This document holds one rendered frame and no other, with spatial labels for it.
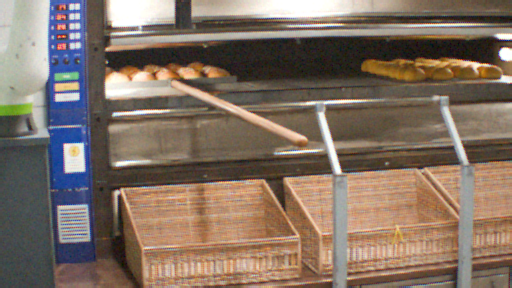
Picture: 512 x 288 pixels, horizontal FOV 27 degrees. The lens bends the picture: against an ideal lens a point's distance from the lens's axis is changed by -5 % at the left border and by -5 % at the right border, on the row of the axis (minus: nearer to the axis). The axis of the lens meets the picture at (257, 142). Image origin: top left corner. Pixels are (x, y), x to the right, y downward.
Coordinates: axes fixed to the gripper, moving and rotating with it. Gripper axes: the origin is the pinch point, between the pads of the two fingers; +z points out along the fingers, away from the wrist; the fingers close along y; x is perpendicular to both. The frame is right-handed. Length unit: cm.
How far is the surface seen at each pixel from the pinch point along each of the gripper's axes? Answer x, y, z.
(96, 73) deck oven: -20, -102, 17
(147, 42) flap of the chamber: -2, -88, 6
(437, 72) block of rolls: 121, -125, 21
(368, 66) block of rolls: 106, -177, 21
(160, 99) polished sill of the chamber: 4, -103, 28
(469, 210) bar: 106, -50, 66
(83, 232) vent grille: -27, -100, 76
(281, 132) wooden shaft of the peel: 22.9, 19.3, 28.9
